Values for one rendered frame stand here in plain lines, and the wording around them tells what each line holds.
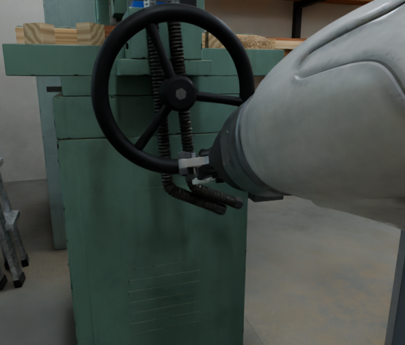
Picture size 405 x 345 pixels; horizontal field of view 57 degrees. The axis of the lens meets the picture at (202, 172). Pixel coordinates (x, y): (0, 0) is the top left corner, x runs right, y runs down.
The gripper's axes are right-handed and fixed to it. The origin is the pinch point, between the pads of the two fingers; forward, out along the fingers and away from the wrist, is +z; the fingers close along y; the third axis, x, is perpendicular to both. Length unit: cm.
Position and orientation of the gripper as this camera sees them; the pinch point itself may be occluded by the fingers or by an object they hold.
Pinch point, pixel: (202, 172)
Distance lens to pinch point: 53.9
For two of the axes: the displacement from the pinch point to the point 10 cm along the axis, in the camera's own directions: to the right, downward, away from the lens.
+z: -2.7, 1.1, 9.6
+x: 1.0, 9.9, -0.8
